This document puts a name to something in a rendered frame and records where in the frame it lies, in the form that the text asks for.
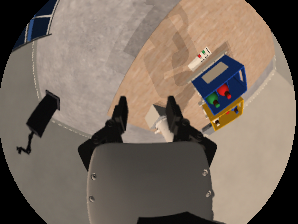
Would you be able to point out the blue bottle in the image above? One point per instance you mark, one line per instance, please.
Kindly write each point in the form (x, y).
(235, 110)

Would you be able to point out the blue crate with dividers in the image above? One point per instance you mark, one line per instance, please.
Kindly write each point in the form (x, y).
(218, 74)

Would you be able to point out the orange divided crate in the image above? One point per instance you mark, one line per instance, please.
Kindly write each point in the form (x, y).
(223, 118)

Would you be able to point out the white paper strip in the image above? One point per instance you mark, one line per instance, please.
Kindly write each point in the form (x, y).
(204, 54)

